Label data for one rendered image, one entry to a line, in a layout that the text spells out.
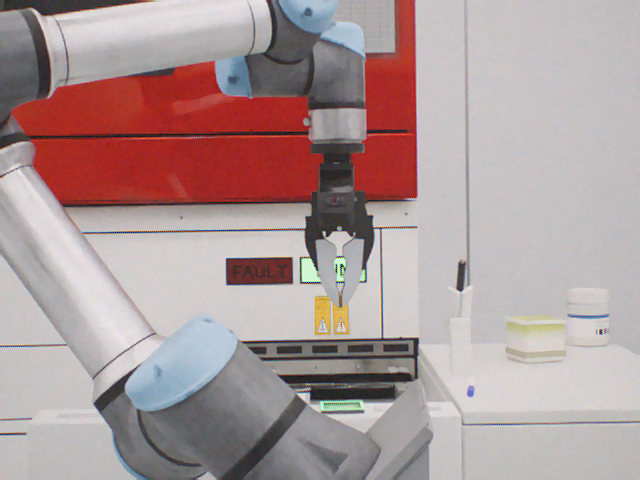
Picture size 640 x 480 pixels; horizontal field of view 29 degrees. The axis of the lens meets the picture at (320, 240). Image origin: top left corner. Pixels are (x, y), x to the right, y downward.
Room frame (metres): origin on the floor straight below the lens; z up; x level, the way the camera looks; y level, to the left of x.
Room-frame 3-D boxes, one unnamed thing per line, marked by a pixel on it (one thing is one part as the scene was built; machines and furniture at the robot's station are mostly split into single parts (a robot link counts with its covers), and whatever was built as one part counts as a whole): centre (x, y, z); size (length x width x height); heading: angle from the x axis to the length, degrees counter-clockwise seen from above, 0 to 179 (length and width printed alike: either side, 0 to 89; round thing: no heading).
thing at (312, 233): (1.61, 0.00, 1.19); 0.05 x 0.02 x 0.09; 91
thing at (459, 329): (1.87, -0.21, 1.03); 0.06 x 0.04 x 0.13; 1
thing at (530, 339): (1.98, -0.34, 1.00); 0.07 x 0.07 x 0.07; 16
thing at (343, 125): (1.62, -0.02, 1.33); 0.08 x 0.08 x 0.05
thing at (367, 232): (1.61, -0.05, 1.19); 0.05 x 0.02 x 0.09; 91
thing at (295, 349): (2.19, 0.06, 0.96); 0.44 x 0.01 x 0.02; 91
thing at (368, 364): (2.18, 0.06, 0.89); 0.44 x 0.02 x 0.10; 91
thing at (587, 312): (2.15, -0.46, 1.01); 0.07 x 0.07 x 0.10
